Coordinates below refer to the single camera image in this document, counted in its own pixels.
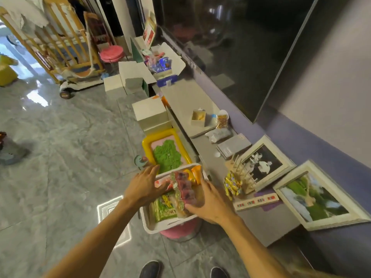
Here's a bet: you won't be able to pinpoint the person's left hand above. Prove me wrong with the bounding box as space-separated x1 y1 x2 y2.
123 164 172 209

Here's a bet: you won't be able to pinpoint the person's right hand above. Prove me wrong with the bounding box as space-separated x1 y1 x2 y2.
184 178 237 227

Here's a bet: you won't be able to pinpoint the yellow candy wrappers pile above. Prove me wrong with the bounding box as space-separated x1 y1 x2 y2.
223 171 244 201

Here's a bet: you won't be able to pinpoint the green snack packet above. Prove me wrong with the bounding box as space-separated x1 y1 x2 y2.
149 195 179 224

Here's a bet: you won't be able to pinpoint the white snack basket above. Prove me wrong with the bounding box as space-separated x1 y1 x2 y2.
140 163 210 236

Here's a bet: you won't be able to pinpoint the orange snack packet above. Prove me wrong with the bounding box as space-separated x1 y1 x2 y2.
189 165 203 185

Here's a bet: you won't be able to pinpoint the person's left forearm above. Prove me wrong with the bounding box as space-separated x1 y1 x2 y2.
42 198 143 278

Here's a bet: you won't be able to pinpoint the person's right forearm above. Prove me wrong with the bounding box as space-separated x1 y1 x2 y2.
220 215 294 278

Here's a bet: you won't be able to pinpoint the person's right shoe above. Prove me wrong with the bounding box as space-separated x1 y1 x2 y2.
209 266 230 278

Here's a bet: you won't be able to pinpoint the person's shoe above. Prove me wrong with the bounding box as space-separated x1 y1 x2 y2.
209 266 230 278
140 260 163 278

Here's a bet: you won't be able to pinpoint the person's left shoe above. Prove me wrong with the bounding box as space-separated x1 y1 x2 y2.
140 260 163 278

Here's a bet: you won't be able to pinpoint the wooden strip red marks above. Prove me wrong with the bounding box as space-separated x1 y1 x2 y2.
233 192 280 212

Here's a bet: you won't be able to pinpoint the wooden stick rack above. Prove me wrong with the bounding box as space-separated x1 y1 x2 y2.
224 154 259 195

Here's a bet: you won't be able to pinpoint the yellow toy sand tray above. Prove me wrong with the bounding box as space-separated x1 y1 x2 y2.
141 128 193 175

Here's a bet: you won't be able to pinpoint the purple paper sheet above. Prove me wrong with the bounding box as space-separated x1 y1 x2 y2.
255 189 284 212

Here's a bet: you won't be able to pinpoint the white closed box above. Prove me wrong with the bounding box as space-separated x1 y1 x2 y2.
103 74 128 99
118 61 158 95
143 120 174 136
131 95 169 131

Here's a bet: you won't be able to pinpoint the grey flat packet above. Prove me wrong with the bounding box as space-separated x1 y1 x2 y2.
216 133 253 160

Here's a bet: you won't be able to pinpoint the silver foil packet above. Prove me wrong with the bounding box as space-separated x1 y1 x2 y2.
205 127 232 144

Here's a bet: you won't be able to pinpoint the small open white box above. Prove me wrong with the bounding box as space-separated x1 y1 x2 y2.
190 109 208 128

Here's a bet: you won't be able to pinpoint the grey flat board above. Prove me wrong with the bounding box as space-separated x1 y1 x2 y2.
159 79 221 139

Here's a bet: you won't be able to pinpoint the blue tissue box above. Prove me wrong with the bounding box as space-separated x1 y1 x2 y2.
156 74 179 88

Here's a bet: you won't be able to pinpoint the white kick scooter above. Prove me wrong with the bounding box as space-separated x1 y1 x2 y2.
59 69 104 100

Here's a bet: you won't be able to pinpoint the blue toys pile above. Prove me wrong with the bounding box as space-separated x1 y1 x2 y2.
147 53 172 73

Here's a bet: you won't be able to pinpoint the open white carton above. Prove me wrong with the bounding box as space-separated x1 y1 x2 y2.
143 41 187 82

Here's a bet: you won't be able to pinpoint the green board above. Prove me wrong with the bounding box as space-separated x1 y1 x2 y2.
129 37 150 98

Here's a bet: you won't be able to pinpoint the small grey trash can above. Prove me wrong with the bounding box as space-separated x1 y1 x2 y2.
0 131 30 166

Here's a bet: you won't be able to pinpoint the pink round stool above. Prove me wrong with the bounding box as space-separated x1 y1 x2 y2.
99 45 126 73

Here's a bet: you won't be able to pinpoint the red white card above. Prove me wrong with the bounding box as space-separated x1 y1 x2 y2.
141 18 158 50

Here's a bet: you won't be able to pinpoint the black television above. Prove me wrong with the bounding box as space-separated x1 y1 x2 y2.
151 0 322 124

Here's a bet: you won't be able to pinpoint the wooden baby crib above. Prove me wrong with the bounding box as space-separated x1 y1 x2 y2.
0 0 106 85

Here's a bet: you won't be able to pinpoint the yellow toy stool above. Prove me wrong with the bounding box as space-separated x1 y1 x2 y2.
0 53 19 87

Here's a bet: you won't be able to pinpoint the white cloth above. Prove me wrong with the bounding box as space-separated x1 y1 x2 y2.
0 0 50 29

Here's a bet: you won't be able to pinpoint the black white photo frame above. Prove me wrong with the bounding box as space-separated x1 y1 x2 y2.
237 134 297 193

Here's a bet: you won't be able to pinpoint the green landscape photo frame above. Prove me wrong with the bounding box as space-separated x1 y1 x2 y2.
272 159 371 232

